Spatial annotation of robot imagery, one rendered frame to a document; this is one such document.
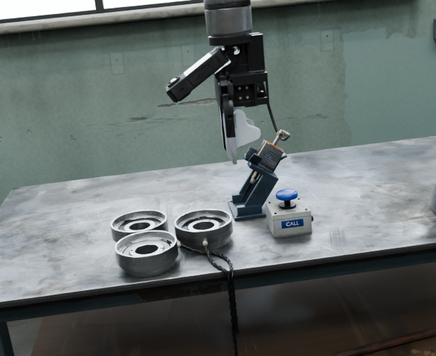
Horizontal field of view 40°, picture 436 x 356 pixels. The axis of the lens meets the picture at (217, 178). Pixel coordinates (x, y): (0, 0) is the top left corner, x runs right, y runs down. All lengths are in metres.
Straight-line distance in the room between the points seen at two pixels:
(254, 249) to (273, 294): 0.37
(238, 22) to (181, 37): 1.67
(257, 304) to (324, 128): 1.55
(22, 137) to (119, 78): 0.50
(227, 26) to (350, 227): 0.43
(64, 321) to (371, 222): 0.72
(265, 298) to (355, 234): 0.38
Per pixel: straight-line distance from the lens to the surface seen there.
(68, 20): 2.56
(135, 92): 2.66
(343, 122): 2.82
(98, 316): 1.43
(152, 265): 0.99
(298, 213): 1.08
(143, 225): 1.15
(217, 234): 1.05
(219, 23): 0.97
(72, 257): 1.13
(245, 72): 1.01
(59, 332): 1.41
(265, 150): 1.18
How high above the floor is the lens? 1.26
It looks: 19 degrees down
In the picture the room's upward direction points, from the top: 6 degrees counter-clockwise
